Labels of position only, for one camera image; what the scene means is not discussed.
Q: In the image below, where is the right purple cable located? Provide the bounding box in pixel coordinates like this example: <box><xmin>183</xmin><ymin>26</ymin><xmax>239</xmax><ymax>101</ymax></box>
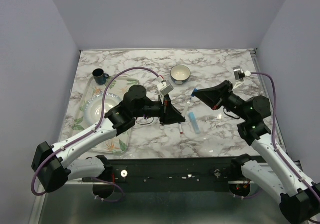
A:
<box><xmin>249</xmin><ymin>71</ymin><xmax>320</xmax><ymax>207</ymax></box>

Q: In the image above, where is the dark blue mug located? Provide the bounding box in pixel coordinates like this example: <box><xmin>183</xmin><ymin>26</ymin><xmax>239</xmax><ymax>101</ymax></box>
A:
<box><xmin>92</xmin><ymin>68</ymin><xmax>109</xmax><ymax>85</ymax></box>

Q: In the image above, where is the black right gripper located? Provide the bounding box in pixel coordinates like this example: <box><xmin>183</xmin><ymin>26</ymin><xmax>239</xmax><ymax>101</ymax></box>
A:
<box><xmin>193</xmin><ymin>79</ymin><xmax>250</xmax><ymax>120</ymax></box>

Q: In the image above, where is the dark teal bowl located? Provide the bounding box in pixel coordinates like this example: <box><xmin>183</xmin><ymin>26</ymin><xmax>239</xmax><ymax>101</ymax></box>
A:
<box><xmin>170</xmin><ymin>65</ymin><xmax>191</xmax><ymax>85</ymax></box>

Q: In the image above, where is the light blue highlighter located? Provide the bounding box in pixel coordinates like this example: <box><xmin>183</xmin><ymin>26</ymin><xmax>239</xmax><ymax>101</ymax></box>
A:
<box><xmin>188</xmin><ymin>112</ymin><xmax>201</xmax><ymax>134</ymax></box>

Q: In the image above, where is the white blue-rimmed plate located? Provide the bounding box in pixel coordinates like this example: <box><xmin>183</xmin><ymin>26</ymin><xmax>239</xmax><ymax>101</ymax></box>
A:
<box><xmin>83</xmin><ymin>93</ymin><xmax>122</xmax><ymax>126</ymax></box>

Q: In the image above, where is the small blue pen cap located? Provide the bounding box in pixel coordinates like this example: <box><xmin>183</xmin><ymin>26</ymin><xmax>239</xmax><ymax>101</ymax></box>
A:
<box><xmin>191</xmin><ymin>88</ymin><xmax>198</xmax><ymax>97</ymax></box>

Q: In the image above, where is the black front mounting rail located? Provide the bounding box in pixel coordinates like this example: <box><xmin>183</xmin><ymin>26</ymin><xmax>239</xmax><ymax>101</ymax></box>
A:
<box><xmin>98</xmin><ymin>157</ymin><xmax>249</xmax><ymax>193</ymax></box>

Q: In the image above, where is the white blue-tipped pen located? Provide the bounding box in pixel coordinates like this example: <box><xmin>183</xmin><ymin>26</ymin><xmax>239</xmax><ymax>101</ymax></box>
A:
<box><xmin>182</xmin><ymin>96</ymin><xmax>193</xmax><ymax>117</ymax></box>

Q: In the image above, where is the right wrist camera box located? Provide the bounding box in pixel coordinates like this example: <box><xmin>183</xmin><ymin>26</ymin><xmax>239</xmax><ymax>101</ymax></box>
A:
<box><xmin>233</xmin><ymin>66</ymin><xmax>251</xmax><ymax>89</ymax></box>

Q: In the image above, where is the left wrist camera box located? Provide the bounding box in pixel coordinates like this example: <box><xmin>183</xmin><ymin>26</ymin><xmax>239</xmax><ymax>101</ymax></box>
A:
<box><xmin>157</xmin><ymin>80</ymin><xmax>174</xmax><ymax>96</ymax></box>

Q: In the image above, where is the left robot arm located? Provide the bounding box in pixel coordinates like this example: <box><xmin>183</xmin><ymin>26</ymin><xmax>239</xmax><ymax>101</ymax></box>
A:
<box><xmin>31</xmin><ymin>85</ymin><xmax>186</xmax><ymax>193</ymax></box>

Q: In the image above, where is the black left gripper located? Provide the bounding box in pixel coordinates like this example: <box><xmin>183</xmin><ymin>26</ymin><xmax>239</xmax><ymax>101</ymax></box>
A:
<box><xmin>133</xmin><ymin>94</ymin><xmax>186</xmax><ymax>126</ymax></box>

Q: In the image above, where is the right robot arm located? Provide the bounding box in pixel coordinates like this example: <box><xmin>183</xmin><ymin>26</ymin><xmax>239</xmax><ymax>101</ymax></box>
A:
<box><xmin>192</xmin><ymin>80</ymin><xmax>320</xmax><ymax>223</ymax></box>

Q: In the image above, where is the floral rectangular tray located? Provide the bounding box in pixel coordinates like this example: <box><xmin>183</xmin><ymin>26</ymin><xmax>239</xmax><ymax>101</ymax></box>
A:
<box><xmin>69</xmin><ymin>77</ymin><xmax>139</xmax><ymax>154</ymax></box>

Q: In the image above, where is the white red-tipped marker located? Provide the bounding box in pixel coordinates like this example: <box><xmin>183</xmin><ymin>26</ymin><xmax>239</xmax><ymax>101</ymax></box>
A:
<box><xmin>178</xmin><ymin>123</ymin><xmax>184</xmax><ymax>134</ymax></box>

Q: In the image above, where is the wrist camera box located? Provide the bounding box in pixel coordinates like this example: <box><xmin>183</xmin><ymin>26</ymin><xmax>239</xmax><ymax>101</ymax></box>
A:
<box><xmin>233</xmin><ymin>66</ymin><xmax>251</xmax><ymax>89</ymax></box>
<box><xmin>157</xmin><ymin>80</ymin><xmax>174</xmax><ymax>96</ymax></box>

